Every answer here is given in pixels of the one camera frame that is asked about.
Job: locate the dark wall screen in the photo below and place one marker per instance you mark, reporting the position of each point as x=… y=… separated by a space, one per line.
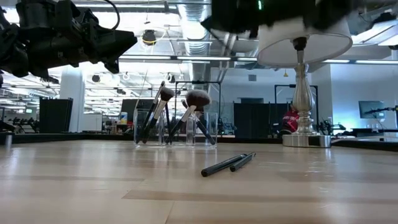
x=371 y=109

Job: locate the white shade silver table lamp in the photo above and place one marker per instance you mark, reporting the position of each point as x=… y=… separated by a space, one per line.
x=304 y=46

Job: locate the black panel stack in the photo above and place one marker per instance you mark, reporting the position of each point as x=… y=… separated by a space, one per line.
x=56 y=115

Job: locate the black room partition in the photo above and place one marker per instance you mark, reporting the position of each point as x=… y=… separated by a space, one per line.
x=252 y=119

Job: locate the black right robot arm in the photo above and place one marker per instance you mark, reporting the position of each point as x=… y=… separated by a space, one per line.
x=329 y=7

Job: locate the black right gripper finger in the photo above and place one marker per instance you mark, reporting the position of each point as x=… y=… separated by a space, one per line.
x=230 y=15

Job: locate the person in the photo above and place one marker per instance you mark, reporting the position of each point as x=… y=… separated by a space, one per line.
x=290 y=119

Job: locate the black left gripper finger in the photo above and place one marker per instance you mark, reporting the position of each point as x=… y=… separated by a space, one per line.
x=115 y=42

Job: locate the white wipes canister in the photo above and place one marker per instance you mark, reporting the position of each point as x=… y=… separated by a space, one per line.
x=123 y=118

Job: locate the dark computer monitor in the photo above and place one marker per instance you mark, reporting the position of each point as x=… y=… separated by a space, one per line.
x=130 y=105

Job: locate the clear acrylic brush organizer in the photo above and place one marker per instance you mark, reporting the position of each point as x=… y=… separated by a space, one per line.
x=208 y=127

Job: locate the fluffy round-head makeup brush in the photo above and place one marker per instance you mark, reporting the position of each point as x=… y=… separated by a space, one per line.
x=166 y=93

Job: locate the black ceiling camera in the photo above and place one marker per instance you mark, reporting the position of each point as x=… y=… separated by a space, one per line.
x=149 y=36

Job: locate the black fan makeup brush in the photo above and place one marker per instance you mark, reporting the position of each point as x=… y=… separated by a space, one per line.
x=198 y=98

